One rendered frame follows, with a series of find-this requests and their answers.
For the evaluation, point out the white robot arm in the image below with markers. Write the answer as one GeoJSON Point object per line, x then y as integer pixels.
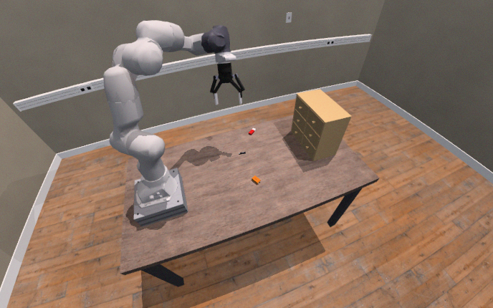
{"type": "Point", "coordinates": [145, 57]}

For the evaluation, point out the brown wooden chest of drawers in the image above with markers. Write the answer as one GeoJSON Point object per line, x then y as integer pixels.
{"type": "Point", "coordinates": [335, 120]}

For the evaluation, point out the brown wooden drawer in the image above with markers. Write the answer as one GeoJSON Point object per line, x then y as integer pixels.
{"type": "Point", "coordinates": [312, 135]}
{"type": "Point", "coordinates": [303, 109]}
{"type": "Point", "coordinates": [299, 120]}
{"type": "Point", "coordinates": [316, 121]}
{"type": "Point", "coordinates": [309, 147]}
{"type": "Point", "coordinates": [298, 133]}

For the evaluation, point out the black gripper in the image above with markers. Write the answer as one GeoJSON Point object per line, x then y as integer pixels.
{"type": "Point", "coordinates": [226, 78]}

